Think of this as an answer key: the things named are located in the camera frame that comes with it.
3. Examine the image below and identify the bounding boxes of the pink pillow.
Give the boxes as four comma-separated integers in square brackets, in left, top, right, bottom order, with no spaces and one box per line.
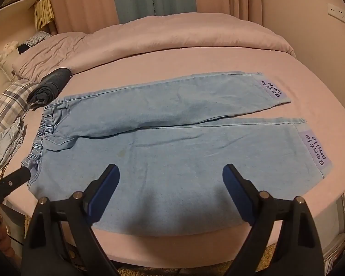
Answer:
[11,32,88,81]

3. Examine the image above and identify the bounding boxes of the stack of magazines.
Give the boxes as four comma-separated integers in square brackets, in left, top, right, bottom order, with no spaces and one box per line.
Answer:
[323,230,345,268]

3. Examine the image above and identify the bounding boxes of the plaid pillow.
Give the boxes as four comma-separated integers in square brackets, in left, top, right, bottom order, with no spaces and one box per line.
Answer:
[0,80,39,150]

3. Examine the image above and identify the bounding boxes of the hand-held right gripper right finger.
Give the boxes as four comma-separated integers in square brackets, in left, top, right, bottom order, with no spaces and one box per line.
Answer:
[222,164,327,276]

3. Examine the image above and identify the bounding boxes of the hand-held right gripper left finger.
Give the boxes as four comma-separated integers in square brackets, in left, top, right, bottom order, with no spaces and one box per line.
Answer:
[21,164,120,276]

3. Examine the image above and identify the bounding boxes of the pink duvet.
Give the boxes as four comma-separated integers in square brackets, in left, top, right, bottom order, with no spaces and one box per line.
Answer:
[66,14,296,72]

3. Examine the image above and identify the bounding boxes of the dark folded jeans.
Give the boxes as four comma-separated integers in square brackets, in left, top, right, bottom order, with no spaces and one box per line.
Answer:
[26,67,72,110]

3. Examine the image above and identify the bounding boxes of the white shelf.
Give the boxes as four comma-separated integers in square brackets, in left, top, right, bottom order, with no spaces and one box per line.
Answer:
[0,0,42,52]

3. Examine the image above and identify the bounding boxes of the yellow fringed hanging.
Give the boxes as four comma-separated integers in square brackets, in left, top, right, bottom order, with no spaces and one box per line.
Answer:
[34,0,55,31]

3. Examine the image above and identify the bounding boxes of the white plush toy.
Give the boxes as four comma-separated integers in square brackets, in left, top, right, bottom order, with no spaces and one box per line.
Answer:
[1,42,19,54]

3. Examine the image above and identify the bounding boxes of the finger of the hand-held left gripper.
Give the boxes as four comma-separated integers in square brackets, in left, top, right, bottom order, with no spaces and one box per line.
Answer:
[0,167,32,209]

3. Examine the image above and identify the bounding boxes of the blue checked cloth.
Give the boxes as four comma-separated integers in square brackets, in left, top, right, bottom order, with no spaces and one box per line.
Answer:
[26,32,52,46]

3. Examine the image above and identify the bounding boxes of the light blue denim pants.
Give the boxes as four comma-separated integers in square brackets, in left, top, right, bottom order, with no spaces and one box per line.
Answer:
[22,71,332,238]

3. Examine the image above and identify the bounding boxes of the light blue folded shirt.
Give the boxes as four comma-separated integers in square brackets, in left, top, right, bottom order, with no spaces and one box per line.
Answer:
[0,118,25,173]

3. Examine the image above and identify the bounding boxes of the white wall socket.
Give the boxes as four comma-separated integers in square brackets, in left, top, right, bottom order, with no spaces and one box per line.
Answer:
[328,3,345,28]

